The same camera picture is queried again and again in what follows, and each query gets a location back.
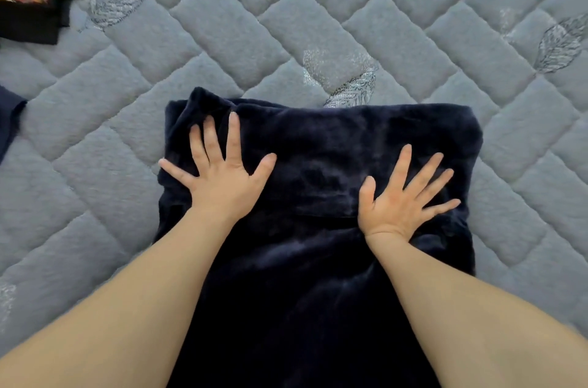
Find person's right hand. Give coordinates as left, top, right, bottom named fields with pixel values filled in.
left=357, top=144, right=462, bottom=245

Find person's left hand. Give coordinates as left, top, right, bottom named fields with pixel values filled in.
left=158, top=111, right=277, bottom=228

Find shiny navy track pants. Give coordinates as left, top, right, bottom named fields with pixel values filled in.
left=0, top=84, right=29, bottom=164

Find person's right forearm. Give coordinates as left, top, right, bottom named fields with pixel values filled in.
left=366, top=231, right=588, bottom=388

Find person's left forearm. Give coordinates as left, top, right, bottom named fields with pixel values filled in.
left=0, top=209, right=235, bottom=388

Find grey quilted mattress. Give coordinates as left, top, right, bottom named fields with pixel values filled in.
left=0, top=0, right=588, bottom=388

